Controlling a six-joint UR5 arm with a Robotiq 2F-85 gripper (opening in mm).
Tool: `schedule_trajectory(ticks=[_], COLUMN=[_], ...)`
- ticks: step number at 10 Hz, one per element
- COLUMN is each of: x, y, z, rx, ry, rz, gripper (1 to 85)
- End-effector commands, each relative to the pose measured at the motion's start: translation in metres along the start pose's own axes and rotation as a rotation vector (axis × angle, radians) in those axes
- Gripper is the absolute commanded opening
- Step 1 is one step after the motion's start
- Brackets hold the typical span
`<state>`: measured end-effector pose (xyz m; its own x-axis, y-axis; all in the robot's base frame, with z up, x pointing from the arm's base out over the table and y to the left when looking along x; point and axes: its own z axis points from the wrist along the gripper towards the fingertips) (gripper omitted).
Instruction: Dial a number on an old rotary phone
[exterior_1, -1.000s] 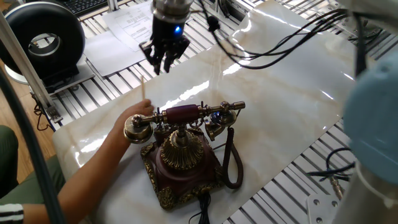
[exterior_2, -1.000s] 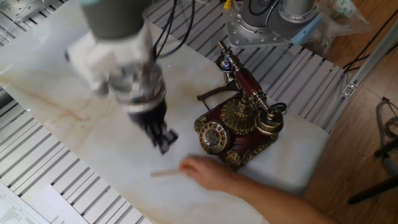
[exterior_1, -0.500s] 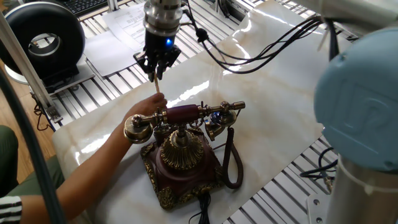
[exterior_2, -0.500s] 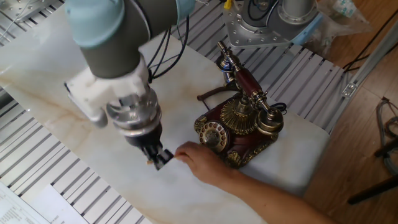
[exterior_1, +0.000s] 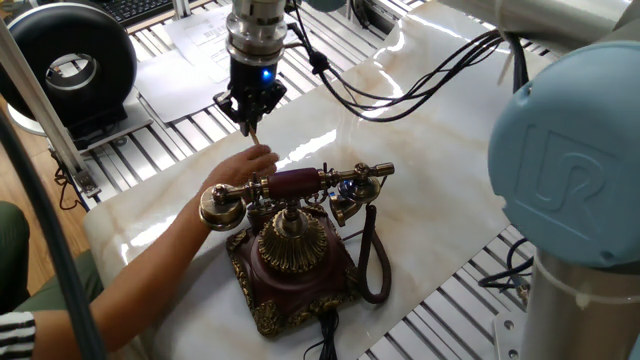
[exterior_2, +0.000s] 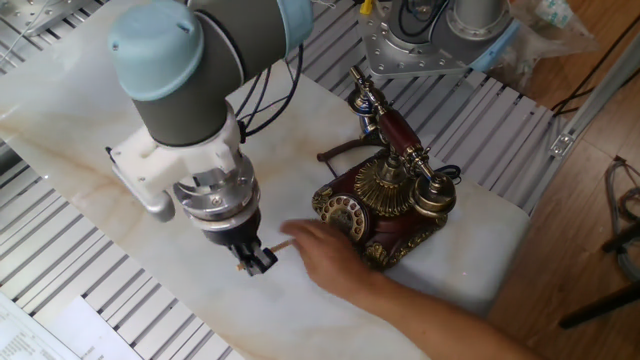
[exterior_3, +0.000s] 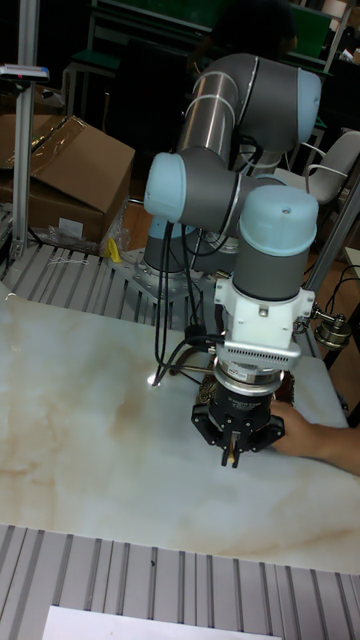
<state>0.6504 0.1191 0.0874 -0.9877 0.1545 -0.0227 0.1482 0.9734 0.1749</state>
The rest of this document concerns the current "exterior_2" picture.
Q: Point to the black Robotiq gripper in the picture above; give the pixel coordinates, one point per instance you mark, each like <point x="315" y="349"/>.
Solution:
<point x="232" y="232"/>

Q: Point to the thin wooden stick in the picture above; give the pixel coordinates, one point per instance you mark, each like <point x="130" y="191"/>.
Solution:
<point x="282" y="246"/>

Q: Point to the red brass phone handset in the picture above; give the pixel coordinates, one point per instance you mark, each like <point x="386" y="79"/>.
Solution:
<point x="400" y="135"/>

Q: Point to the person's bare forearm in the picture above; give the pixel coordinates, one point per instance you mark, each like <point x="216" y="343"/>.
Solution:
<point x="440" y="325"/>

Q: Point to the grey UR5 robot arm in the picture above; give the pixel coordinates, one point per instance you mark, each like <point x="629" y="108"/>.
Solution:
<point x="200" y="65"/>

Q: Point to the person's bare hand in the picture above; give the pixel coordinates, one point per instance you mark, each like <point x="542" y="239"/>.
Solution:
<point x="330" y="260"/>

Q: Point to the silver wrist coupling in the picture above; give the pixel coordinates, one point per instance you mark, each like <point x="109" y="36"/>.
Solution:
<point x="220" y="200"/>

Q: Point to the blank white paper sheet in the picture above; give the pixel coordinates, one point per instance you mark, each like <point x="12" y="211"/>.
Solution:
<point x="95" y="335"/>

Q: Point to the printed white paper sheet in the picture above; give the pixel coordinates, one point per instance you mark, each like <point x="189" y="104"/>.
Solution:
<point x="25" y="335"/>

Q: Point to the small yellow object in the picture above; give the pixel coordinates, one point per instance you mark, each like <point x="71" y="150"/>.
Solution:
<point x="366" y="7"/>

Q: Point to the perforated metal plate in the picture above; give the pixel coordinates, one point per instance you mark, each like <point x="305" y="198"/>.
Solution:
<point x="45" y="15"/>

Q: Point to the black chair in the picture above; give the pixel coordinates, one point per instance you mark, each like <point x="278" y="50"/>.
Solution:
<point x="600" y="305"/>

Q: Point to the clear plastic bag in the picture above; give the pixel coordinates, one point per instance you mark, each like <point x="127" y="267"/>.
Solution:
<point x="545" y="35"/>

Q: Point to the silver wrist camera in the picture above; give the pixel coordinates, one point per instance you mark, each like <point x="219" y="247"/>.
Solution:
<point x="155" y="205"/>

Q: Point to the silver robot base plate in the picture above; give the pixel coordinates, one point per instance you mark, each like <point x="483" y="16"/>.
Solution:
<point x="400" y="55"/>

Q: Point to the aluminium frame bar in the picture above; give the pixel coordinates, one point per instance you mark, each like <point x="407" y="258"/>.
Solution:
<point x="590" y="105"/>

